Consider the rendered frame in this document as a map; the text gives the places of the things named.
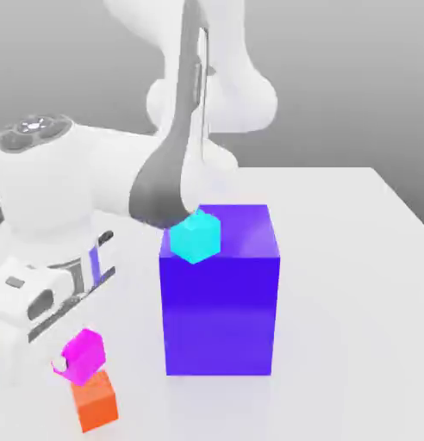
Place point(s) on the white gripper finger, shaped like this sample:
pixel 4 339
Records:
pixel 60 365

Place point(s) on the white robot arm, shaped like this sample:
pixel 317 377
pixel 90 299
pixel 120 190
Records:
pixel 60 179

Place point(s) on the small orange cube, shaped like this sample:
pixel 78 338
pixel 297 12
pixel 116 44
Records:
pixel 96 403

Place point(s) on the small cyan cube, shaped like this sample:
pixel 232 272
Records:
pixel 195 237

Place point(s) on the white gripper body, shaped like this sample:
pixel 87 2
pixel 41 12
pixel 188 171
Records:
pixel 65 324

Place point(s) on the large blue box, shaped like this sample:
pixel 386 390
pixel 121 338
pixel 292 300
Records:
pixel 219 310

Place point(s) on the small magenta cube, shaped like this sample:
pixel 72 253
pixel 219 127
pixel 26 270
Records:
pixel 84 356

